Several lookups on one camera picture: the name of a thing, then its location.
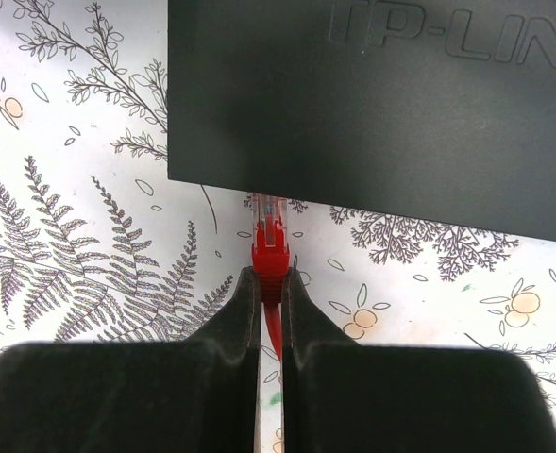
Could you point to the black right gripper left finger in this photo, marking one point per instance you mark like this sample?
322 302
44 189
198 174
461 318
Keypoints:
200 394

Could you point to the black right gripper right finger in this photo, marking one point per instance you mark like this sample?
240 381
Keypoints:
340 396

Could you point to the black network switch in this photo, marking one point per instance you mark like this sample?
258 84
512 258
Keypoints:
438 110

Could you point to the floral patterned table mat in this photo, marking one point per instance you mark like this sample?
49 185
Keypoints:
97 243

